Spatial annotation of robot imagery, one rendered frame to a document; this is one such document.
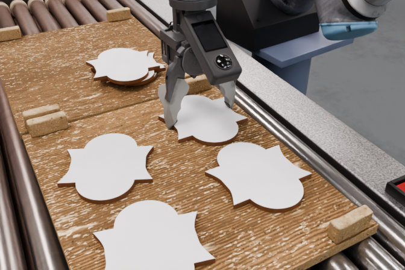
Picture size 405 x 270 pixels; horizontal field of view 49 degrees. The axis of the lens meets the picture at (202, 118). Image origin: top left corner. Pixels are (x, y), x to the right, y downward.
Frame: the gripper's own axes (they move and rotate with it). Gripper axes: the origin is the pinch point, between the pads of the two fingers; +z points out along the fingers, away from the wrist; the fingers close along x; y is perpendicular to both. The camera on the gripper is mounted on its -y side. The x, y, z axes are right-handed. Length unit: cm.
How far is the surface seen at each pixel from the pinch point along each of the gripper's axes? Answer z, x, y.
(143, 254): 0.5, 19.5, -21.6
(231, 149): 0.1, 0.6, -9.9
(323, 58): 88, -180, 154
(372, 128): 91, -144, 77
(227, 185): 0.3, 5.3, -16.5
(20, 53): -1.1, 21.8, 42.2
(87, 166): -0.2, 20.5, -3.3
